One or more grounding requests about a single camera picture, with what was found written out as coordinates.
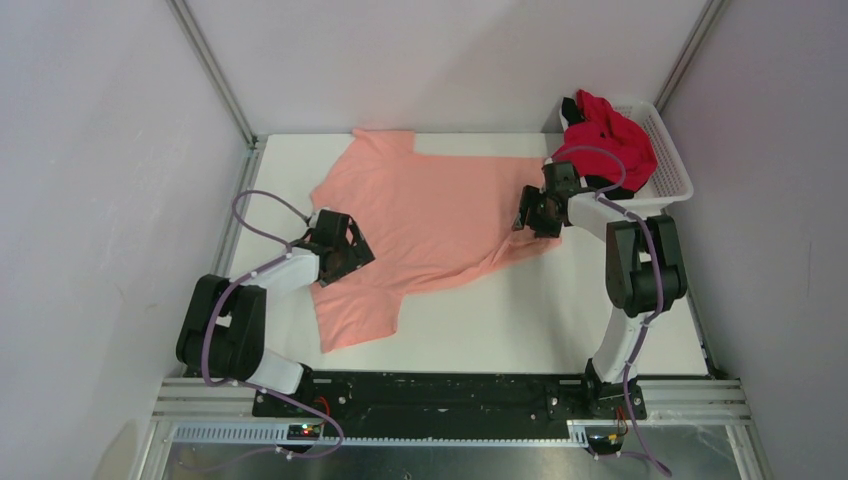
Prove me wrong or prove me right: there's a salmon pink t-shirt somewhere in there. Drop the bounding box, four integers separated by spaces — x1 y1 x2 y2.
310 130 561 353

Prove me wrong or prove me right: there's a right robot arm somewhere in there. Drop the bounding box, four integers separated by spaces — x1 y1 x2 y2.
512 160 688 419

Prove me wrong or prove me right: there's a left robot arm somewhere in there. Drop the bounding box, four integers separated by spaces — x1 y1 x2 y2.
176 209 375 416

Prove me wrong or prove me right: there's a red t-shirt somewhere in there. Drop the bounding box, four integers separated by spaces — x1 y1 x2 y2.
552 90 658 200

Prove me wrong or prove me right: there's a black t-shirt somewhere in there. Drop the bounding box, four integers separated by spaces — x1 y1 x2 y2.
560 91 641 200

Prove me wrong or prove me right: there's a white plastic basket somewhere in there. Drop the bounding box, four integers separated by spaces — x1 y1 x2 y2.
558 100 696 215

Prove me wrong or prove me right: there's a left controller board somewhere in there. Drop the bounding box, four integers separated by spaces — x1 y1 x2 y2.
285 423 323 442

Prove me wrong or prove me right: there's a controller board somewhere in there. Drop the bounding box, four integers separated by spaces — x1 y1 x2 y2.
586 434 625 457
285 423 323 442

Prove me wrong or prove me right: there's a right controller board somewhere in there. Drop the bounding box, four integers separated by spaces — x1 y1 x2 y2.
586 434 625 457

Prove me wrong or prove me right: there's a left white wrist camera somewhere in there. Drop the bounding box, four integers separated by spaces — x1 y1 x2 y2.
307 208 331 228

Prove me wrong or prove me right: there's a left aluminium frame post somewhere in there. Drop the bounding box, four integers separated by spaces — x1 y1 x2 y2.
166 0 257 149

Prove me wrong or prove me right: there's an aluminium frame post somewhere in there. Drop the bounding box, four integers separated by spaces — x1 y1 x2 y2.
653 0 730 113
166 0 257 149

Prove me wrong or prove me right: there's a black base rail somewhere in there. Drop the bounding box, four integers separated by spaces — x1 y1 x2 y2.
252 370 647 441

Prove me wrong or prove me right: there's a right aluminium frame post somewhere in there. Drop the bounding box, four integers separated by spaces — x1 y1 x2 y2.
653 0 730 113

